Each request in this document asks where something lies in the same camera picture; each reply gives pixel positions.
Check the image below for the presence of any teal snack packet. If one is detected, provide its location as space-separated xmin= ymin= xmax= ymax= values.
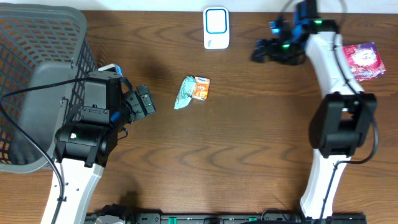
xmin=174 ymin=76 xmax=197 ymax=110

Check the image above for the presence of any small orange snack packet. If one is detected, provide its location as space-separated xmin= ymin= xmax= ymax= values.
xmin=192 ymin=77 xmax=211 ymax=101

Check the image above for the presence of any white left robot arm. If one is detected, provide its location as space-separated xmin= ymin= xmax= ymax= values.
xmin=41 ymin=71 xmax=155 ymax=223

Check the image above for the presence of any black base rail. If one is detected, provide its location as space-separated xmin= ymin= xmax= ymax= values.
xmin=83 ymin=212 xmax=368 ymax=224

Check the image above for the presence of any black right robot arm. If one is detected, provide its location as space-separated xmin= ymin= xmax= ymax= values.
xmin=251 ymin=0 xmax=379 ymax=223

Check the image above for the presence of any grey plastic mesh basket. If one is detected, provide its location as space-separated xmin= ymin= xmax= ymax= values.
xmin=1 ymin=3 xmax=97 ymax=174

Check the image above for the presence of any purple snack pack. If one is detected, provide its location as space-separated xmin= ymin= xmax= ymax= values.
xmin=343 ymin=42 xmax=386 ymax=82

